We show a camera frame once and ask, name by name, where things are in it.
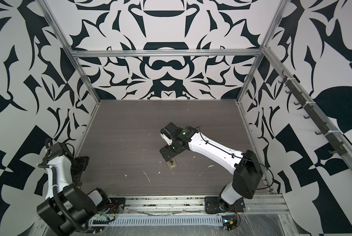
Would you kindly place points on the white remote control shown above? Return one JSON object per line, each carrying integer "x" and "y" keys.
{"x": 171, "y": 164}

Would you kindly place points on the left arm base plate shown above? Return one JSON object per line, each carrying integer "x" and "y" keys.
{"x": 116, "y": 205}

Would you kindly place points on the small green circuit board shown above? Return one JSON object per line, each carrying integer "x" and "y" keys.
{"x": 231, "y": 224}

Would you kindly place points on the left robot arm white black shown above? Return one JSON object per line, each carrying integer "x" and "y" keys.
{"x": 66, "y": 208}

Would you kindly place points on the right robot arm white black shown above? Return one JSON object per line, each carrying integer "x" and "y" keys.
{"x": 245, "y": 167}

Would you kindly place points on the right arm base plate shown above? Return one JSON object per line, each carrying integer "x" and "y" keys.
{"x": 215, "y": 205}

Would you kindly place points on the aluminium frame back bar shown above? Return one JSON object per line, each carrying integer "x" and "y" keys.
{"x": 165, "y": 53}

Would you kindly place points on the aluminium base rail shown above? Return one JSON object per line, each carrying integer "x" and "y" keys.
{"x": 166, "y": 205}

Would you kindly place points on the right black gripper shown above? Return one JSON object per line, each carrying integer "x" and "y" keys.
{"x": 170, "y": 152}

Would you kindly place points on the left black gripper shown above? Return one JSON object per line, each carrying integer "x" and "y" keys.
{"x": 81, "y": 161}

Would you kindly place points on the black wall hook rack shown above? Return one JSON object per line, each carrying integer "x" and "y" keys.
{"x": 314, "y": 113}

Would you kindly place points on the white slotted cable duct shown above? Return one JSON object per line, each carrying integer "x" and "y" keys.
{"x": 182, "y": 220}

